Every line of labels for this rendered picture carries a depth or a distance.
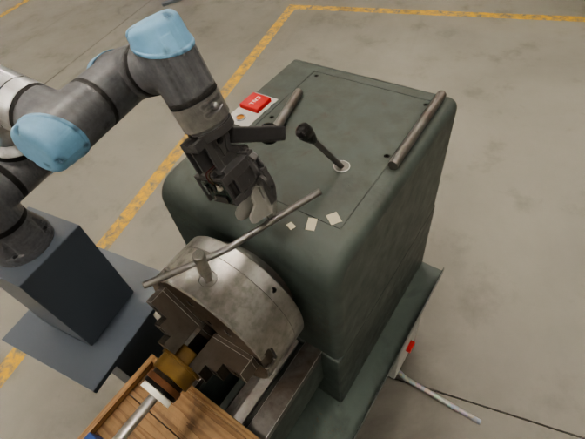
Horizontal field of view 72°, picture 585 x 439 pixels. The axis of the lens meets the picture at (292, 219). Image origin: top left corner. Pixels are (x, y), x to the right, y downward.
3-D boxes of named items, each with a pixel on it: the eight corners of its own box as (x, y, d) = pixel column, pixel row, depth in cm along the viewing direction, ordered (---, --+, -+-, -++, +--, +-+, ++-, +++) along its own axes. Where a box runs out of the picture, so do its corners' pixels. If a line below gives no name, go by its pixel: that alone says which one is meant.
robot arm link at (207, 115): (196, 85, 61) (230, 82, 56) (211, 111, 64) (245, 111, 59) (160, 112, 58) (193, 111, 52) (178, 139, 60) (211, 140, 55)
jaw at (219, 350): (224, 319, 82) (267, 345, 76) (232, 331, 86) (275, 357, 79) (186, 364, 77) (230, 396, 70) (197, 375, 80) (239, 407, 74)
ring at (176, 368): (168, 330, 80) (132, 369, 76) (201, 354, 76) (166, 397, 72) (183, 348, 87) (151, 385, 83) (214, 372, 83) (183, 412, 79)
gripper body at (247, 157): (210, 204, 67) (171, 143, 60) (242, 172, 71) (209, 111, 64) (240, 210, 62) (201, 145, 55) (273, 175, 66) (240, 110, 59)
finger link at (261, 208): (255, 239, 70) (231, 199, 65) (275, 217, 73) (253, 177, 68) (268, 243, 68) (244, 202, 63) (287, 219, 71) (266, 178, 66)
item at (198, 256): (207, 293, 75) (193, 261, 66) (203, 284, 76) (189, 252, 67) (218, 288, 76) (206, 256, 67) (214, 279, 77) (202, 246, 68)
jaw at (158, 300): (204, 308, 87) (164, 270, 83) (212, 310, 83) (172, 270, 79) (167, 351, 81) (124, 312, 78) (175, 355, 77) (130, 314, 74)
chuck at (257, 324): (198, 293, 107) (164, 224, 82) (296, 361, 95) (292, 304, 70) (174, 320, 102) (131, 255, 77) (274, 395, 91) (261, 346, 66)
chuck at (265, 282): (207, 284, 108) (177, 212, 83) (305, 348, 97) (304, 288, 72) (198, 293, 107) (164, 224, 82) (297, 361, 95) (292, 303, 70)
